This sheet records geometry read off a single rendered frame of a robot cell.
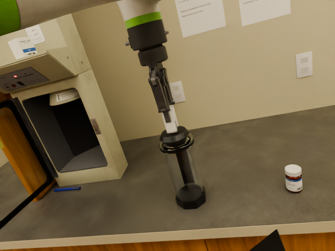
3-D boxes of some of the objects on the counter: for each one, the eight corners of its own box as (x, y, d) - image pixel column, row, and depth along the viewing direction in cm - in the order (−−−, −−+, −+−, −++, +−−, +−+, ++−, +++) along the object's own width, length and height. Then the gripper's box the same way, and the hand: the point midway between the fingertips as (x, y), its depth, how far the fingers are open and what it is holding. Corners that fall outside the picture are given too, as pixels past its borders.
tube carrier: (177, 187, 83) (161, 135, 75) (207, 184, 81) (194, 130, 73) (173, 209, 73) (155, 152, 66) (207, 206, 71) (192, 146, 63)
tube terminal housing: (84, 158, 131) (18, 14, 103) (136, 150, 123) (81, -9, 96) (59, 187, 109) (-34, 11, 81) (120, 179, 101) (42, -18, 73)
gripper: (144, 48, 67) (165, 121, 76) (127, 55, 53) (155, 144, 62) (169, 42, 66) (187, 117, 74) (158, 47, 51) (182, 140, 60)
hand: (170, 119), depth 67 cm, fingers closed on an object, 3 cm apart
